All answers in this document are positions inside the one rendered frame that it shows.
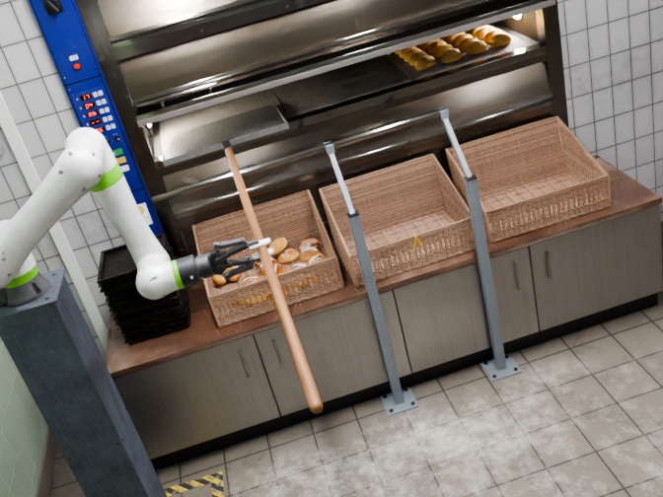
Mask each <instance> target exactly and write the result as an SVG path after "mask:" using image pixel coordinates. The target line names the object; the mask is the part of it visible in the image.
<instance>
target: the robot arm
mask: <svg viewBox="0 0 663 497"><path fill-rule="evenodd" d="M88 191H91V193H92V194H93V196H94V197H95V198H96V200H97V201H98V202H99V203H100V205H101V206H102V207H103V209H104V210H105V211H106V213H107V214H108V216H109V217H110V219H111V220H112V222H113V223H114V225H115V227H116V228H117V230H118V231H119V233H120V235H121V237H122V238H123V240H124V242H125V244H126V246H127V248H128V249H129V251H130V253H131V256H132V258H133V260H134V262H135V264H136V267H137V276H136V281H135V283H136V288H137V290H138V292H139V293H140V294H141V295H142V296H143V297H145V298H147V299H150V300H158V299H161V298H163V297H165V296H166V295H168V294H170V293H172V292H175V291H177V290H180V289H182V288H186V287H189V286H192V285H195V284H199V283H201V282H202V280H201V278H203V279H205V278H209V277H212V276H214V275H222V276H223V277H224V278H225V280H226V281H227V280H229V279H230V278H231V277H233V276H235V275H238V274H240V273H243V272H245V271H248V270H250V269H253V268H254V262H256V261H259V260H260V257H259V254H258V252H256V253H252V255H251V256H250V257H244V258H238V259H227V258H229V257H230V256H231V255H234V254H236V253H238V252H240V251H242V250H244V249H256V248H259V247H262V246H265V245H268V244H271V240H270V238H267V239H264V240H260V241H259V240H253V241H249V242H247V241H246V240H245V238H238V239H234V240H230V241H225V242H213V250H212V251H211V252H209V253H204V254H201V255H198V256H197V257H196V258H195V257H194V255H193V254H192V255H188V256H185V257H182V258H179V259H175V260H172V261H171V260H170V257H169V255H168V253H167V252H166V251H165V250H164V248H163V247H162V246H161V244H160V243H159V241H158V240H157V238H156V237H155V236H154V234H153V232H152V231H151V229H150V228H149V226H148V224H147V223H146V221H145V219H144V217H143V216H142V214H141V212H140V210H139V208H138V206H137V204H136V202H135V200H134V198H133V195H132V193H131V191H130V188H129V186H128V184H127V182H126V179H125V177H124V175H123V173H122V171H121V168H120V166H119V164H118V162H117V160H116V158H115V156H114V154H113V152H112V150H111V148H110V146H109V144H108V142H107V140H106V138H105V137H104V136H103V134H102V133H101V132H99V131H98V130H96V129H94V128H90V127H81V128H78V129H76V130H74V131H72V132H71V133H70V134H69V136H68V137H67V139H66V142H65V150H64V152H63V153H62V154H61V155H60V157H59V158H58V160H57V161H56V163H55V164H54V166H53V167H52V169H51V170H50V172H49V173H48V175H47V176H46V177H45V179H44V180H43V182H42V183H41V184H40V186H39V187H38V188H37V190H36V191H35V192H34V194H33V195H32V196H31V197H30V199H29V200H28V201H27V202H26V203H25V204H24V206H23V207H22V208H21V209H20V210H19V211H18V212H17V213H16V215H15V216H14V217H13V218H12V219H11V220H1V221H0V308H1V307H2V306H4V305H6V306H8V307H18V306H21V305H25V304H27V303H30V302H32V301H34V300H36V299H38V298H39V297H41V296H42V295H43V294H44V293H46V291H47V290H48V289H49V287H50V283H49V281H48V279H47V278H45V277H44V276H42V275H41V274H40V272H39V271H38V269H37V262H36V260H35V258H34V256H33V254H32V251H33V250H34V248H35V247H36V246H37V244H38V243H39V242H40V240H41V239H42V238H43V237H44V236H45V234H46V233H47V232H48V231H49V230H50V229H51V228H52V226H53V225H54V224H55V223H56V222H57V221H58V220H59V219H60V218H61V217H62V216H63V215H64V214H65V213H66V212H67V211H68V210H69V209H70V208H71V207H72V206H73V205H74V204H75V203H76V202H77V201H78V200H79V199H81V198H82V197H83V196H84V195H85V194H86V193H87V192H88ZM229 247H233V248H230V249H226V250H224V251H218V250H219V249H225V248H229ZM238 265H241V266H239V267H236V268H234V269H231V270H229V271H226V272H224V271H225V270H226V269H227V268H231V267H233V266H238Z"/></svg>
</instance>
